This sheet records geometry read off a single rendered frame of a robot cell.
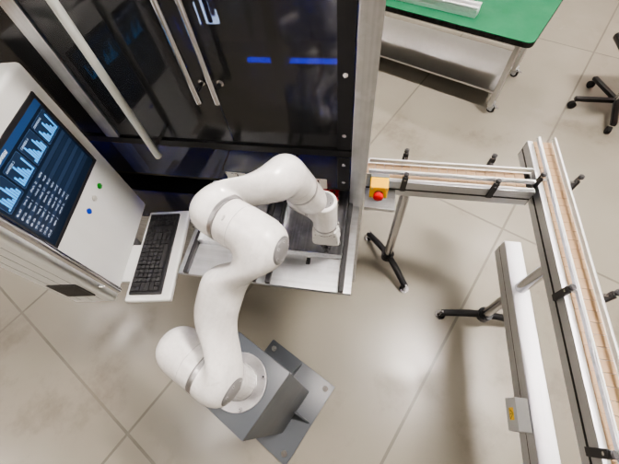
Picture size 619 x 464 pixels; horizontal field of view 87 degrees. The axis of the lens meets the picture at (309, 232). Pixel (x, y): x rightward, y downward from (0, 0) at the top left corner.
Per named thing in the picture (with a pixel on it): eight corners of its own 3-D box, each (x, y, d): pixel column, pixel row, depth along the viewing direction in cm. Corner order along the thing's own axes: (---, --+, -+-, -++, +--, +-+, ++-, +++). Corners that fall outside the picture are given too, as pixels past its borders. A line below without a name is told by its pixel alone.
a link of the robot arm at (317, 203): (255, 184, 85) (293, 213, 114) (305, 210, 80) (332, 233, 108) (272, 155, 85) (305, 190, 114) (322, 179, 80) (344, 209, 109)
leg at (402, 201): (379, 250, 219) (398, 177, 153) (393, 251, 217) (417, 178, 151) (379, 262, 214) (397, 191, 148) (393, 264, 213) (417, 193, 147)
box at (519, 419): (504, 398, 138) (514, 396, 130) (517, 400, 137) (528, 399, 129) (508, 430, 132) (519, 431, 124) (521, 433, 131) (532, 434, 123)
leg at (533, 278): (473, 307, 195) (542, 249, 129) (488, 309, 193) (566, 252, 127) (473, 322, 190) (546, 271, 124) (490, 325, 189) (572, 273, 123)
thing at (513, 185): (363, 195, 149) (366, 172, 135) (366, 168, 156) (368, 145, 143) (525, 208, 139) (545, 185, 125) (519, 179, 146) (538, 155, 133)
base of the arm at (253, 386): (241, 426, 104) (224, 427, 89) (201, 388, 111) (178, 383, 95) (278, 375, 111) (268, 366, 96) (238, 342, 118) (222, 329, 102)
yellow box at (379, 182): (369, 183, 137) (371, 172, 131) (387, 185, 136) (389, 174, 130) (368, 198, 133) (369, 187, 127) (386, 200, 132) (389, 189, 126)
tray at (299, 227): (293, 186, 150) (292, 181, 147) (349, 191, 146) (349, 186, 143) (277, 252, 133) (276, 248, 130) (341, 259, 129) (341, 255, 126)
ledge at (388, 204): (366, 184, 149) (366, 181, 148) (394, 187, 148) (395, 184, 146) (363, 209, 143) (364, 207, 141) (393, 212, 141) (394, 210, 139)
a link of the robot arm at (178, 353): (225, 407, 91) (192, 403, 70) (179, 368, 97) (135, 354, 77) (251, 368, 96) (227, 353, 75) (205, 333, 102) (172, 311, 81)
